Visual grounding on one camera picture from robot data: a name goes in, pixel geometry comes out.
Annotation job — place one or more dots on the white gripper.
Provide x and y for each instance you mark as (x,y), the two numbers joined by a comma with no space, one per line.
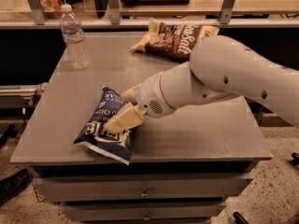
(149,94)

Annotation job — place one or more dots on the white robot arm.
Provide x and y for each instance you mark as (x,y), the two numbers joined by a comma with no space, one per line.
(220,68)

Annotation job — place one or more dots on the brown sea salt chip bag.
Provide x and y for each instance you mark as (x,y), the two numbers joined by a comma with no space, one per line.
(173,42)

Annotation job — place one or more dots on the clear plastic water bottle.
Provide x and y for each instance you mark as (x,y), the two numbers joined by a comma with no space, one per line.
(74,38)

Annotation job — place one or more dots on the orange snack bag behind glass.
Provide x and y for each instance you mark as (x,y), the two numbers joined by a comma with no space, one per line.
(51,7)

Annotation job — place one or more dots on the grey drawer cabinet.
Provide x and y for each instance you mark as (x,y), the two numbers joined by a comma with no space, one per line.
(216,138)

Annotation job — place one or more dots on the lower grey drawer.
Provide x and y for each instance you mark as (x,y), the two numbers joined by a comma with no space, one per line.
(143,211)

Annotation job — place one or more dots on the grey drawer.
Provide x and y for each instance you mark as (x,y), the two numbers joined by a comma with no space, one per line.
(143,211)
(141,187)

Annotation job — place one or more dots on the upper grey drawer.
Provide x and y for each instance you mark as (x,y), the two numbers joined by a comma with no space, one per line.
(141,187)

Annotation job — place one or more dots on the black shoe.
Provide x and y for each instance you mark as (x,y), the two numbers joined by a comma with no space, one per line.
(13,185)

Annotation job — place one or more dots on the metal rail frame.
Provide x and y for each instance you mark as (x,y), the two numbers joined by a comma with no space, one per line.
(28,14)

